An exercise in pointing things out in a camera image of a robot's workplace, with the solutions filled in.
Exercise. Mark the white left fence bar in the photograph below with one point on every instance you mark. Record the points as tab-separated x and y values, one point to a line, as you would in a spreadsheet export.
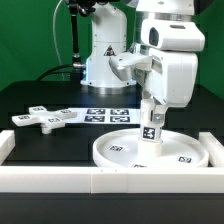
7	143

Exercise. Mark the white round table top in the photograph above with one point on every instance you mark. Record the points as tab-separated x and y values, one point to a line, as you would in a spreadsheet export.
123	148

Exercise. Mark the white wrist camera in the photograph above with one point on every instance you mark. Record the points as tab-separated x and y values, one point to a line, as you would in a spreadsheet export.
123	65

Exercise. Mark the white fence bar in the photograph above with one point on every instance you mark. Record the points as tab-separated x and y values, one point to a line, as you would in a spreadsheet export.
214	148
7	143
35	179

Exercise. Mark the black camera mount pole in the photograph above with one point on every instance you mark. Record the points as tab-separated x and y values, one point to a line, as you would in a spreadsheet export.
84	8

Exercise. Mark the white marker sheet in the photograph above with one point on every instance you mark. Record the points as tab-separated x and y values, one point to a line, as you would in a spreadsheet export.
105	116

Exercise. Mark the white front fence bar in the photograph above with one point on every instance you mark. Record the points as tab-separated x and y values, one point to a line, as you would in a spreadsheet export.
35	179

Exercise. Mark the white cross-shaped table base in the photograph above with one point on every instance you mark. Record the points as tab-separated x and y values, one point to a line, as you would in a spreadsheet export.
48	120

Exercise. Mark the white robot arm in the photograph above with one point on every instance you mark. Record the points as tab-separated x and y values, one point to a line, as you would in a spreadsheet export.
154	42

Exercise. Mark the white right fence bar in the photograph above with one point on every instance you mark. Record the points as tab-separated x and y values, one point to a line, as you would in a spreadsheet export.
214	148

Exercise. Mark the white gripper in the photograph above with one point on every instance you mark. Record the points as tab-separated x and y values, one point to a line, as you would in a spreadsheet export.
169	77

